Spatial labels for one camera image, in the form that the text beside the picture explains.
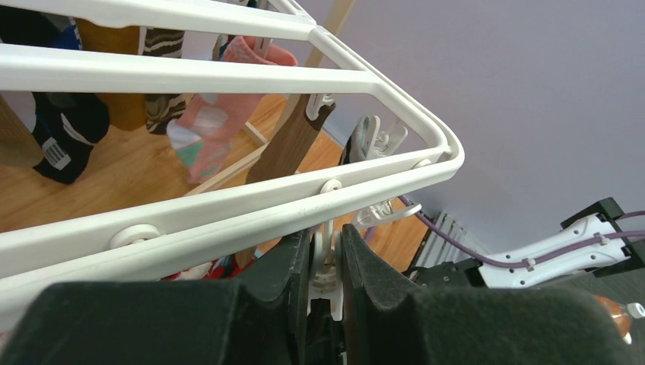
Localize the grey black-striped hanging sock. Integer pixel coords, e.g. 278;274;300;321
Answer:
339;116;373;165

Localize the pink green hanging sock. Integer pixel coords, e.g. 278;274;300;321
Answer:
167;36;298;184

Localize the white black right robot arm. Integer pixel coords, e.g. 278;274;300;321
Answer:
403;198;644;289

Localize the black blue hanging sock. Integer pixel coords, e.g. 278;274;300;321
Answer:
1;6;110;185

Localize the mustard yellow hanging sock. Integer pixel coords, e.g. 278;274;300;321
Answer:
75;19;148;132

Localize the white plastic sock hanger frame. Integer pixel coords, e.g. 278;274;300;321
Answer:
1;1;465;332

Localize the brown white striped hanging sock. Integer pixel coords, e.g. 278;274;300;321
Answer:
143;27;187;136

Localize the tan hanging sock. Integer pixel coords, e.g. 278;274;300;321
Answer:
246;94;335;184

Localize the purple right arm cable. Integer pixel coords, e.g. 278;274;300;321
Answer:
362;195;645;270

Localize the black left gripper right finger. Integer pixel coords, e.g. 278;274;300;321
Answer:
342;224;631;364

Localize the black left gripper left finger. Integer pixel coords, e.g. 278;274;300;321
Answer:
1;231;310;364

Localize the red animal face sock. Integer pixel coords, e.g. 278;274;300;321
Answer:
162;254;256;281

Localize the orange plastic bottle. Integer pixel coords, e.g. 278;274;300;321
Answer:
594;295;644;345

